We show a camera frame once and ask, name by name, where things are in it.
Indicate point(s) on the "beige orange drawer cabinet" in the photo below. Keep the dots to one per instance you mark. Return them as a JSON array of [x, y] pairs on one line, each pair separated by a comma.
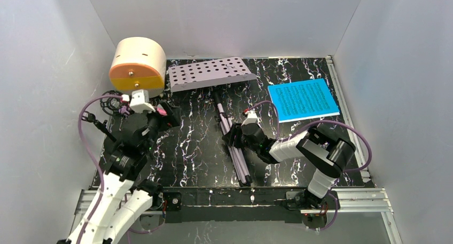
[[139, 63]]

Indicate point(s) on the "black round-base desktop mic stand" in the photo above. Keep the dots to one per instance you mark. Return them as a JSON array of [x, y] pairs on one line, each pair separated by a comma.
[[101, 127]]

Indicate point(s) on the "blue sheet music page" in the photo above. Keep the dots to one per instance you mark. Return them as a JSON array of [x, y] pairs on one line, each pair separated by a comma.
[[309, 97]]

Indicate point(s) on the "pink microphone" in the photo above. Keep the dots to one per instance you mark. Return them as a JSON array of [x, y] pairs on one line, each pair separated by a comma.
[[161, 111]]

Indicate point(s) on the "white sheet music book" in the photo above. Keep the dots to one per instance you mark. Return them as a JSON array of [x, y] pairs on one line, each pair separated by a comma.
[[284, 119]]

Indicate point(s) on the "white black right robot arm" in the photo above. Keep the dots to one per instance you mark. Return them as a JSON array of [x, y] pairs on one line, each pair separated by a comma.
[[325, 150]]

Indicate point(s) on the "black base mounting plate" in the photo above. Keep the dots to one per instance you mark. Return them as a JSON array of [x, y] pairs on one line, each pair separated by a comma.
[[246, 204]]

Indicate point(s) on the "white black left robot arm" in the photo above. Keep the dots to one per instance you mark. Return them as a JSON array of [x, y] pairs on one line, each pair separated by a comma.
[[119, 202]]

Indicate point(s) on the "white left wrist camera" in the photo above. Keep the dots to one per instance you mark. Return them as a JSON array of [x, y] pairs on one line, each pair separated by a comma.
[[139, 102]]

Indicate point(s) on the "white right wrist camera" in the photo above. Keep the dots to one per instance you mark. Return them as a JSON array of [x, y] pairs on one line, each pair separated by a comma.
[[250, 117]]

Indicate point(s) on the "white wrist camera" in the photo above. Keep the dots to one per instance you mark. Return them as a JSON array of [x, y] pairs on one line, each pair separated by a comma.
[[250, 117], [139, 102]]

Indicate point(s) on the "purple tripod music stand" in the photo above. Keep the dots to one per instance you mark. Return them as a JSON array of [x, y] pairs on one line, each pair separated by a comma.
[[195, 155]]

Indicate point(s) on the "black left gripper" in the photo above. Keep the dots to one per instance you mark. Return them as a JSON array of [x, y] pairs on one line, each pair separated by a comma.
[[162, 112]]

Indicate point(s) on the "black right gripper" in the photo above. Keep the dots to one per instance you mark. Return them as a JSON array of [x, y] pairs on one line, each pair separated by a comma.
[[233, 136]]

